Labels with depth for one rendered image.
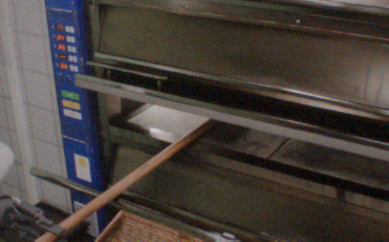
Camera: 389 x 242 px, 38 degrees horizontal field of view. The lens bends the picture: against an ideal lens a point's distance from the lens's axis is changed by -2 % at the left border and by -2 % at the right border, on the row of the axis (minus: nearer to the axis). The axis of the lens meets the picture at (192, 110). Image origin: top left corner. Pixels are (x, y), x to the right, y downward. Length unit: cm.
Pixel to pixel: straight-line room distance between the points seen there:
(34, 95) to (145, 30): 67
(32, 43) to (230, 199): 96
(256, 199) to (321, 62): 54
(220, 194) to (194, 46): 51
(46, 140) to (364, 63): 138
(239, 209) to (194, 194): 17
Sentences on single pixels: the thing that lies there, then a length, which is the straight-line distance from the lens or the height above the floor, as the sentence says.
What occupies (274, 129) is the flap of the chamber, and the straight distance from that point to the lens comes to 155.
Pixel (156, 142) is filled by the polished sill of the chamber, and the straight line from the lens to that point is 201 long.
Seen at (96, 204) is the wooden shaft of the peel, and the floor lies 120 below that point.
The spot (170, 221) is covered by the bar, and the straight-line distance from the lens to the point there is 158.
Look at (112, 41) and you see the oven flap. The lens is 197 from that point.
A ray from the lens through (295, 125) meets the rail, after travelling 152.
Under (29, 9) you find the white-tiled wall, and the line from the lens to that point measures 224.
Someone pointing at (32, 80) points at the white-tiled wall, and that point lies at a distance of 235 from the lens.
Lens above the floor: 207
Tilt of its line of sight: 24 degrees down
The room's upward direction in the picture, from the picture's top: 2 degrees counter-clockwise
